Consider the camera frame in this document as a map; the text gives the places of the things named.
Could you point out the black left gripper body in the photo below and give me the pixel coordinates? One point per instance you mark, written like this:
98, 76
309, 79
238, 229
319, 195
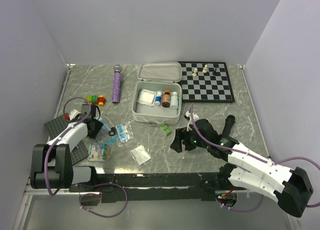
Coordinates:
98, 125

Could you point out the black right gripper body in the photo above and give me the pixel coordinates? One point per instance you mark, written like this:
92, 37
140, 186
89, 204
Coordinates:
195, 141

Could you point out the blue white pouch bag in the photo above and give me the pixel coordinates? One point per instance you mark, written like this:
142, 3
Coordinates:
103, 136

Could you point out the small green medicine box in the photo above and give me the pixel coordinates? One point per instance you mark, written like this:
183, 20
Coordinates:
166, 129

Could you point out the white green pill bottle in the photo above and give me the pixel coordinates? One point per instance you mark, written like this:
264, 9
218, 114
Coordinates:
174, 102

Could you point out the brown bottle orange cap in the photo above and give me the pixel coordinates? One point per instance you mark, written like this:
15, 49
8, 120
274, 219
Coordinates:
166, 99

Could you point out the white blue pill bottle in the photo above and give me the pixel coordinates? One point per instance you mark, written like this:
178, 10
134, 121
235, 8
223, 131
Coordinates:
158, 98

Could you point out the white medicine kit case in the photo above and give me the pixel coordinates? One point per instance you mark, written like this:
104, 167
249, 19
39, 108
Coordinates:
158, 77

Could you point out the large gauze plastic bag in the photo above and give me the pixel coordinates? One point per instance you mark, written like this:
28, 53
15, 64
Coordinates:
146, 97

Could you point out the blue packets plastic bag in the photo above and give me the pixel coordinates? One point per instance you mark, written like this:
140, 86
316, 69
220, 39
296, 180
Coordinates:
124, 132

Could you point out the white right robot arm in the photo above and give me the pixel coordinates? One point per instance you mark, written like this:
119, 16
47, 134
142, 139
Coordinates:
290, 188

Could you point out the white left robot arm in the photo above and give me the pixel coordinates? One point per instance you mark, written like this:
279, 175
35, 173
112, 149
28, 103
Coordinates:
51, 163

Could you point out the colourful toy brick car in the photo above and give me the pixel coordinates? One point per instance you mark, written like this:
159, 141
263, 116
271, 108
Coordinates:
96, 99

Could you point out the bandage box plastic bag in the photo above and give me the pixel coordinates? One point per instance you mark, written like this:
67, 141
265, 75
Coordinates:
99, 152

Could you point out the grey brick baseplate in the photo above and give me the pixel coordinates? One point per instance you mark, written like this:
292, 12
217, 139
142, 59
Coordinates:
55, 127

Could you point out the black marker orange cap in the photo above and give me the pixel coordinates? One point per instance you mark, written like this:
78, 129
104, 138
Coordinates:
229, 122

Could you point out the small gauze zip bag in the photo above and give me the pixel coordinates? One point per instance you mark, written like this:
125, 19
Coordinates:
140, 155

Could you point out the black white chessboard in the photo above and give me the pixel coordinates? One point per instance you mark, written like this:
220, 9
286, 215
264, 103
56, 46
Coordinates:
205, 87

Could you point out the purple glitter microphone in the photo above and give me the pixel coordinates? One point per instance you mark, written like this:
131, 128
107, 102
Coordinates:
116, 91

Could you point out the white chess piece small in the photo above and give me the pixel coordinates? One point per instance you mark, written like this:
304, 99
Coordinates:
195, 72

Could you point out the white chess piece tall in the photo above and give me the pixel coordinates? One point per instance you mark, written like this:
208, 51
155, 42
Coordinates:
205, 68

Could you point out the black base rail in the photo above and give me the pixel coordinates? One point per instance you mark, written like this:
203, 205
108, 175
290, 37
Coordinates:
158, 186

